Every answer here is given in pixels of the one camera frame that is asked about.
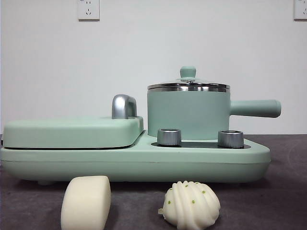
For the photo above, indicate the green breakfast machine base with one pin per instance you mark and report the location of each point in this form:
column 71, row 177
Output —
column 144, row 165

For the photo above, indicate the pleated white bun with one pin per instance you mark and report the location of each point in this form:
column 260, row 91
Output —
column 189, row 208

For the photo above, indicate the green griddle cover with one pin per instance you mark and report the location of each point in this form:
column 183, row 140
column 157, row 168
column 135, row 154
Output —
column 72, row 131

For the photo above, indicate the white wall socket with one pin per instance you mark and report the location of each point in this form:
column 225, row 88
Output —
column 88, row 10
column 301, row 10

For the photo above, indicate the smooth white steamed bun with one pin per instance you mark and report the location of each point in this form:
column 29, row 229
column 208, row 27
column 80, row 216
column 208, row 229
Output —
column 84, row 203

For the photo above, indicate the glass pot lid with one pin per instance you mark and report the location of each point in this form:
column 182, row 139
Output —
column 188, row 72

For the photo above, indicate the silver control knob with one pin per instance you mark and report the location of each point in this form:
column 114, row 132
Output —
column 169, row 137
column 230, row 139

